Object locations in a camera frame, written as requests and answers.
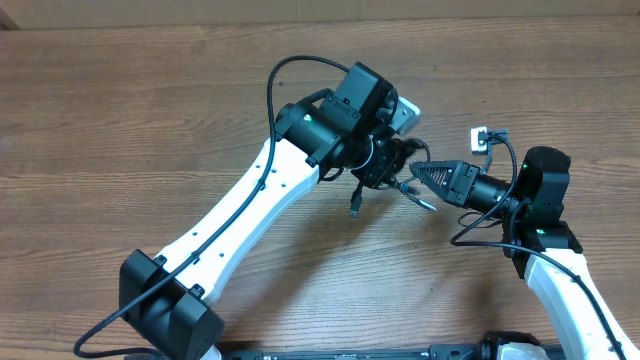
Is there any black cable bundle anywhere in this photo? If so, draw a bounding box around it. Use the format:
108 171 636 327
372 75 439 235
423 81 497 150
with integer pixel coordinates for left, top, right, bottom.
348 137 438 218

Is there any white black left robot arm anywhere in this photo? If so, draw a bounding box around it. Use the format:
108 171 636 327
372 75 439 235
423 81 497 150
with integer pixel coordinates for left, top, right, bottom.
119 63 421 359

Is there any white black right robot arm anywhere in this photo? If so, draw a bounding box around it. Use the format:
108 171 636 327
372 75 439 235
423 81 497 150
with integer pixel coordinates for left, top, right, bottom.
409 146 639 359

